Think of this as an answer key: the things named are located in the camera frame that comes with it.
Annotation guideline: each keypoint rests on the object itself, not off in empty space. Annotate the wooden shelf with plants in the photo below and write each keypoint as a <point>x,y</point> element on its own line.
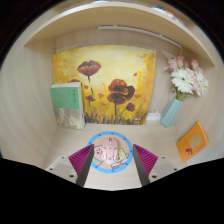
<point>116,15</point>

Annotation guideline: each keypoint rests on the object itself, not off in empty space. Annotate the round cartoon-print mouse pad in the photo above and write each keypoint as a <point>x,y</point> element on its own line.
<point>110,166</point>

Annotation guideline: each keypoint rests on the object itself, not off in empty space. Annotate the green-covered book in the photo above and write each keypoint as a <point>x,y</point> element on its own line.
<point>66,100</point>

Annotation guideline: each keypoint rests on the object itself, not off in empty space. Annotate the white light bar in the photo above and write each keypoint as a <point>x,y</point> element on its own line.
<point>140,31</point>

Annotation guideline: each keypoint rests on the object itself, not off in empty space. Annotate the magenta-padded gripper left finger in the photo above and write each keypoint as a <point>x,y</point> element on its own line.
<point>63,166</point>

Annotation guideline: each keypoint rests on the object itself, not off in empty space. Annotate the pink computer mouse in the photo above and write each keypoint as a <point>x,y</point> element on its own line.
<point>110,149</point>

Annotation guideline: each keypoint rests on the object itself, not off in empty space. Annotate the pale teal vase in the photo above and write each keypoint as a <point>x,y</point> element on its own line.
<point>170,113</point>

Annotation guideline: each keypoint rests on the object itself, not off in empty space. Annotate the pink and white flower bouquet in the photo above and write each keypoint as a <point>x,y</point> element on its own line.
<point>185,78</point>

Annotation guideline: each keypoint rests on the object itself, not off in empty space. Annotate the yellow poppy flower painting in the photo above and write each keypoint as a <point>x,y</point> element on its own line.
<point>130,66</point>

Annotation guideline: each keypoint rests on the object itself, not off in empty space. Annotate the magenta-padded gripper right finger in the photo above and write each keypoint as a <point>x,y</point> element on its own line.
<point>160,166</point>

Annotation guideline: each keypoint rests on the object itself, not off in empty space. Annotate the white power adapter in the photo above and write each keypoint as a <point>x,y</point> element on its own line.
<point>153,116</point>

